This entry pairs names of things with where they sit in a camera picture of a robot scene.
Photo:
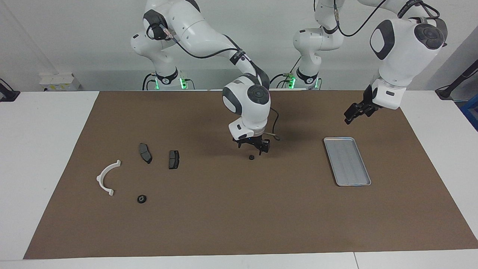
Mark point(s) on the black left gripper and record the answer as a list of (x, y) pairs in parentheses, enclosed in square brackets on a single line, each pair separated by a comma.
[(368, 104)]

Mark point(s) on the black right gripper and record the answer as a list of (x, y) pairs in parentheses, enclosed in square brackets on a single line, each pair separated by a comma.
[(252, 141)]

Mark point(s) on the large black bearing gear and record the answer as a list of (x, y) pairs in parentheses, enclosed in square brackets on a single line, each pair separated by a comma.
[(141, 198)]

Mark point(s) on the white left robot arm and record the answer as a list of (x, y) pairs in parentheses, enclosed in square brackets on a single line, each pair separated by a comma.
[(399, 56)]

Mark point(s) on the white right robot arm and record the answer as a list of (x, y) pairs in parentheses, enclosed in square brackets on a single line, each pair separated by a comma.
[(246, 112)]

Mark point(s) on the silver metal tray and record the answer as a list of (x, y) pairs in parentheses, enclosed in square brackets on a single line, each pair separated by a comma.
[(351, 168)]

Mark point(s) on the brown table mat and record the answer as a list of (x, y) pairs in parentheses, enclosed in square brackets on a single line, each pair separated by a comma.
[(239, 216)]

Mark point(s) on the dark rectangular brake pad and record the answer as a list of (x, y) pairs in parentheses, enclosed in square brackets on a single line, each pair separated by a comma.
[(173, 160)]

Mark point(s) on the black angled stand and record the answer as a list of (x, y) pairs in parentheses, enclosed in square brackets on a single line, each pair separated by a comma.
[(446, 91)]

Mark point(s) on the dark rounded brake pad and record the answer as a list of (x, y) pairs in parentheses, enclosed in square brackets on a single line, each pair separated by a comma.
[(145, 152)]

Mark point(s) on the blue crate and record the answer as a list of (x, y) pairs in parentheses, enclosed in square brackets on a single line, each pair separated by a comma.
[(471, 112)]

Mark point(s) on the white power strip yellow labels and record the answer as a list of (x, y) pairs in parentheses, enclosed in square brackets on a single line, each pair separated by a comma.
[(61, 87)]

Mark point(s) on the white box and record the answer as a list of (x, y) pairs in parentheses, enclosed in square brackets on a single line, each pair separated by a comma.
[(56, 78)]

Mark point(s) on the black table clamp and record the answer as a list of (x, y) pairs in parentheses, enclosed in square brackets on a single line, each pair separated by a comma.
[(7, 95)]

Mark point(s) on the white curved plastic bracket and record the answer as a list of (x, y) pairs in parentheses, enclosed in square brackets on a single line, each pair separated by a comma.
[(99, 179)]

